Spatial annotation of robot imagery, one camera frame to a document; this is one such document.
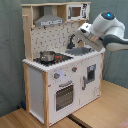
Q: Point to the red right stove knob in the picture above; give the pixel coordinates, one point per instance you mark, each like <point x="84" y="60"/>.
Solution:
<point x="74" y="69"/>

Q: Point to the red left stove knob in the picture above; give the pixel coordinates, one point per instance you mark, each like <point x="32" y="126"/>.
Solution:
<point x="56" y="75"/>

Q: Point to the white wooden toy kitchen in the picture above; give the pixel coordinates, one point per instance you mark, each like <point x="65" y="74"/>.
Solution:
<point x="40" y="84"/>

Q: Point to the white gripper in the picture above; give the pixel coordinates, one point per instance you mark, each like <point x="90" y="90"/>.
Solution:
<point x="84" y="34"/>

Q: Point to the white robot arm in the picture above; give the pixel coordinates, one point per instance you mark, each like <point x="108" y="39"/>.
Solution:
<point x="105" y="32"/>

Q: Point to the toy oven door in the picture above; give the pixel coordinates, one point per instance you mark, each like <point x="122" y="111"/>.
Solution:
<point x="65" y="96"/>

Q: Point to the black toy stovetop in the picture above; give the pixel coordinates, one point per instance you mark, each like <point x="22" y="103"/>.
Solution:
<point x="59" y="58"/>

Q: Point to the white toy microwave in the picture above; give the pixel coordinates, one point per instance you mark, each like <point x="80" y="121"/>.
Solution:
<point x="77" y="11"/>

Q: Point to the black toy faucet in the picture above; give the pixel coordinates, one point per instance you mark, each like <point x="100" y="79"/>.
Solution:
<point x="71" y="45"/>

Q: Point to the red stove knob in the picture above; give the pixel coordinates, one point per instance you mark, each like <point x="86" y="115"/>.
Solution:
<point x="74" y="69"/>
<point x="56" y="75"/>

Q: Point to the grey toy sink basin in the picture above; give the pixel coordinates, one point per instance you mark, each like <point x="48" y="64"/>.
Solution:
<point x="79" y="51"/>

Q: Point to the small metal toy pot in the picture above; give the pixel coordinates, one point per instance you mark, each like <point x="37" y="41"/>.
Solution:
<point x="47" y="56"/>

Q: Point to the grey cabinet door handle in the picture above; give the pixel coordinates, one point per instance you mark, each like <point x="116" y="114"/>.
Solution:
<point x="84" y="83"/>

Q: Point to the grey toy range hood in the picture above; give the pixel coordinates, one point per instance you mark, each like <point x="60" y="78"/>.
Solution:
<point x="48" y="18"/>

